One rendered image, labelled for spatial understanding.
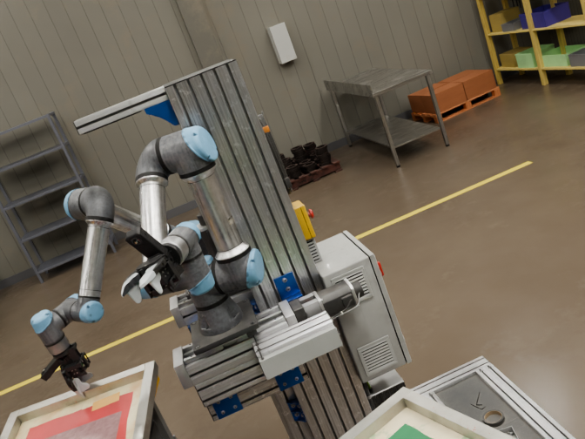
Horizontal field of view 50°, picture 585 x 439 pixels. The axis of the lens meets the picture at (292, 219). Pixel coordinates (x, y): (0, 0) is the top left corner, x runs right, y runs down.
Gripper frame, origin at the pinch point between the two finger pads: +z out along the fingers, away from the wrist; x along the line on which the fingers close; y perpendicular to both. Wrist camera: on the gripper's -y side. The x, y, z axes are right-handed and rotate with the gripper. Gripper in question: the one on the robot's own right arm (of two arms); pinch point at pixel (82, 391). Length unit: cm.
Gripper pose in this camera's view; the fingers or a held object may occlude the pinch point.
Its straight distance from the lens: 251.2
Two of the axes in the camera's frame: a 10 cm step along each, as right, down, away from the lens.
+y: 9.4, -3.5, -0.5
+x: -1.1, -4.1, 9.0
